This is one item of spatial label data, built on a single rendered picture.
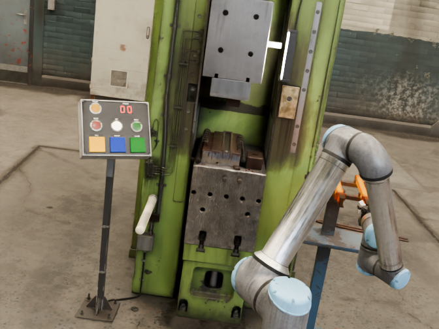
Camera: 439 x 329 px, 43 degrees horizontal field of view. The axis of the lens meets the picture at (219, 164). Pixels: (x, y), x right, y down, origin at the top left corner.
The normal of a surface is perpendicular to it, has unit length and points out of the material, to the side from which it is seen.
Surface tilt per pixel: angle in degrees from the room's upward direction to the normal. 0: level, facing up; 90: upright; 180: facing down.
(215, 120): 90
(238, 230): 90
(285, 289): 5
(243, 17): 90
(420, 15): 89
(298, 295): 5
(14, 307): 0
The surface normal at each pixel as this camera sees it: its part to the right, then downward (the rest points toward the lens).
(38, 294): 0.13, -0.95
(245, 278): -0.69, -0.41
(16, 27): 0.01, 0.30
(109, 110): 0.40, -0.19
